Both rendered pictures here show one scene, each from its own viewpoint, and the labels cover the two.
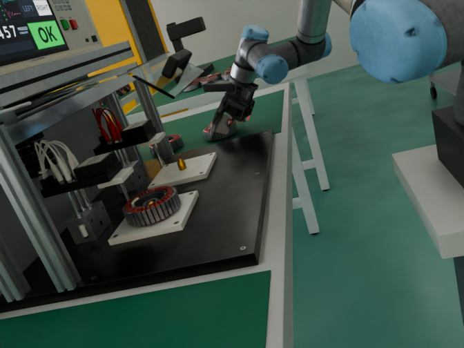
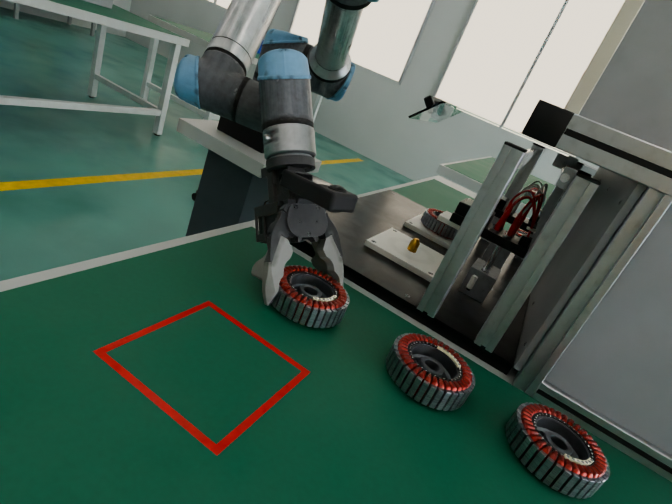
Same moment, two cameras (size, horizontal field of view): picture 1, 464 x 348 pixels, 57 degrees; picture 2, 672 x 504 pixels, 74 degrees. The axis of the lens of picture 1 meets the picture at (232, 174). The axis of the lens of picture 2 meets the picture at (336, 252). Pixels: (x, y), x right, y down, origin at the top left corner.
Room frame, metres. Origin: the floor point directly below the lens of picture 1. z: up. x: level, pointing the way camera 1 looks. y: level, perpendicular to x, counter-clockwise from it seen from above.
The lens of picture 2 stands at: (1.92, 0.06, 1.08)
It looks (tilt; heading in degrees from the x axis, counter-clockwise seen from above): 23 degrees down; 185
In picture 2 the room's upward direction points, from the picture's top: 23 degrees clockwise
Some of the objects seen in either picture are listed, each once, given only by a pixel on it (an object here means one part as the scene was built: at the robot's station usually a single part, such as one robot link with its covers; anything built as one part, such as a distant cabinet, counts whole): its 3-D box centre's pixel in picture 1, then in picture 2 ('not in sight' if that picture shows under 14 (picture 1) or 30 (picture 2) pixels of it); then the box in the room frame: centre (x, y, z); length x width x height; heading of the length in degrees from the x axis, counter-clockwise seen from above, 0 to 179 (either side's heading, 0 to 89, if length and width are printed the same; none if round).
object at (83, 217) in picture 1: (88, 221); (497, 253); (0.84, 0.31, 0.80); 0.08 x 0.05 x 0.06; 166
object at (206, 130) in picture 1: (220, 130); (309, 295); (1.36, -0.01, 0.77); 0.11 x 0.11 x 0.04
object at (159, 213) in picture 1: (151, 205); (443, 223); (0.80, 0.17, 0.80); 0.11 x 0.11 x 0.04
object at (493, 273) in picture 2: (129, 176); (480, 279); (1.07, 0.25, 0.80); 0.08 x 0.05 x 0.06; 166
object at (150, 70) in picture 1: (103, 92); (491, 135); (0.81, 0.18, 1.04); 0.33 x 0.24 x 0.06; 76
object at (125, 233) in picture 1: (156, 216); (439, 232); (0.80, 0.17, 0.78); 0.15 x 0.15 x 0.01; 76
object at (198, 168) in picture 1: (184, 170); (410, 252); (1.04, 0.11, 0.78); 0.15 x 0.15 x 0.01; 76
